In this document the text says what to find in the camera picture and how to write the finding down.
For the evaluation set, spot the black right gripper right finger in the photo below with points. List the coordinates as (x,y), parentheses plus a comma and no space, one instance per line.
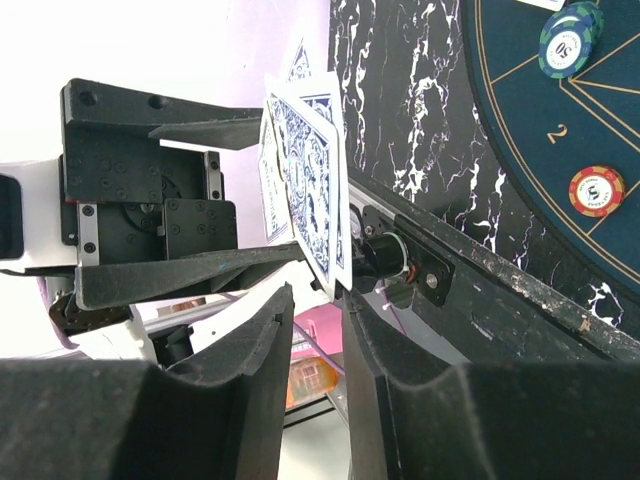
(414,416)

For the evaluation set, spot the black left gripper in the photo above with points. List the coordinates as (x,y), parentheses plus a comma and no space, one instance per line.
(146,202)

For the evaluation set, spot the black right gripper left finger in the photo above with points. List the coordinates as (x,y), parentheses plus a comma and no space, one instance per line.
(216,415)

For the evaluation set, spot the pulled face-down playing card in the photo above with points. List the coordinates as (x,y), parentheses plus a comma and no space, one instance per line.
(308,150)

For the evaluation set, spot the orange poker chip stack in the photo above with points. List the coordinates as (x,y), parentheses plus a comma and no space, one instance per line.
(597,191)

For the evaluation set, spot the green chips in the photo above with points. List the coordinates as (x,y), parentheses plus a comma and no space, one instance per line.
(568,39)

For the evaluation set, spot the dealt face-down playing card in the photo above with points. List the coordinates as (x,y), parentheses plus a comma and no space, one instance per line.
(550,5)

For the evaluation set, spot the blue playing card box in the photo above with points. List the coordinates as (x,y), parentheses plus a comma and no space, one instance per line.
(278,229)

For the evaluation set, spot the deck of playing cards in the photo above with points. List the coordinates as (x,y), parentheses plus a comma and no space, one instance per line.
(312,86)

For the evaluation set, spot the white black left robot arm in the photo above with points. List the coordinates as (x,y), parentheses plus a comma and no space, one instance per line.
(40,237)

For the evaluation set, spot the round blue poker mat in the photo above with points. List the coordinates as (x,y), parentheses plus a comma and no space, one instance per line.
(544,131)

